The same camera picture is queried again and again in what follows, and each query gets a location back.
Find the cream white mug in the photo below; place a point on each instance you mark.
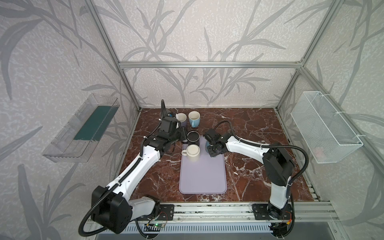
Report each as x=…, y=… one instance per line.
x=192, y=152

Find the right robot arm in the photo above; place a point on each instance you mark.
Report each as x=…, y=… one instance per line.
x=278, y=163

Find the white wire mesh basket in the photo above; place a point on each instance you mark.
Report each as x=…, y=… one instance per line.
x=327, y=134

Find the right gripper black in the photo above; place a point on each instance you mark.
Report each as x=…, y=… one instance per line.
x=210, y=147

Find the white slotted vent strip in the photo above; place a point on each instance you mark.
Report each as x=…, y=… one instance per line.
x=192, y=228

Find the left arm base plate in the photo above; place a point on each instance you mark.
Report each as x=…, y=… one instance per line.
x=163, y=212

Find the black mug white rim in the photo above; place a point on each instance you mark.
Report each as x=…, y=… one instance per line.
x=193, y=138

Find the lilac rectangular tray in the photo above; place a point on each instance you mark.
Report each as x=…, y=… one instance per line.
x=206, y=175

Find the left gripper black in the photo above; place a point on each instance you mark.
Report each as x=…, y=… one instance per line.
x=181, y=135

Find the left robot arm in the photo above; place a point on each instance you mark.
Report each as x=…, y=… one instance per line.
x=112, y=208

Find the clear plastic wall bin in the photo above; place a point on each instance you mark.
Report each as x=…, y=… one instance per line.
x=78, y=139

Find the lilac purple mug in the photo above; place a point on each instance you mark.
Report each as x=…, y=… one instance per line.
x=182, y=118

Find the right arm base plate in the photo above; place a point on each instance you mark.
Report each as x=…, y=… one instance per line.
x=261, y=211

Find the light blue mug front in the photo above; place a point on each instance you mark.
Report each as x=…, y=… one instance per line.
x=194, y=119

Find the aluminium front rail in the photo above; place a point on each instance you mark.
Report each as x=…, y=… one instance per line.
x=242, y=212

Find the small green circuit board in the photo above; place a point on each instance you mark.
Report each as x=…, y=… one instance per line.
x=155, y=226

